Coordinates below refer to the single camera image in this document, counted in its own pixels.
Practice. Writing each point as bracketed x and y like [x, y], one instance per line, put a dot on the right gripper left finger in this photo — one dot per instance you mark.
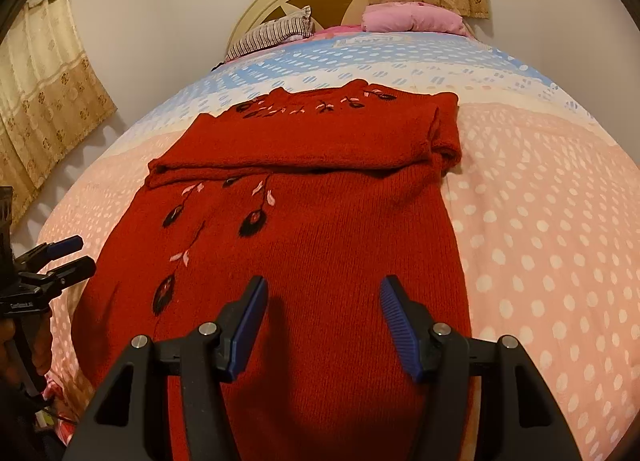
[128, 417]

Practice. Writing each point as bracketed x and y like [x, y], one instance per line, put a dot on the striped pillow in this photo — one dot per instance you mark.
[292, 27]

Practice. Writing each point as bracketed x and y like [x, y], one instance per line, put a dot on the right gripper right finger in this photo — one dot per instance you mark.
[519, 417]

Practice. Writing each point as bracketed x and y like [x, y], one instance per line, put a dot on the pink pillow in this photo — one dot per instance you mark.
[412, 16]

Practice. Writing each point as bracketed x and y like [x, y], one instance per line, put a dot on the beige curtain side window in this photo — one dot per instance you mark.
[51, 98]

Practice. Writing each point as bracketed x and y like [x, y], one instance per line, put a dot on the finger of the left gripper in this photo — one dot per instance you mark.
[45, 253]
[67, 275]

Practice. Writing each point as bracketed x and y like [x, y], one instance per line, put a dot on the pink blue dotted bedspread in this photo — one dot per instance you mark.
[543, 203]

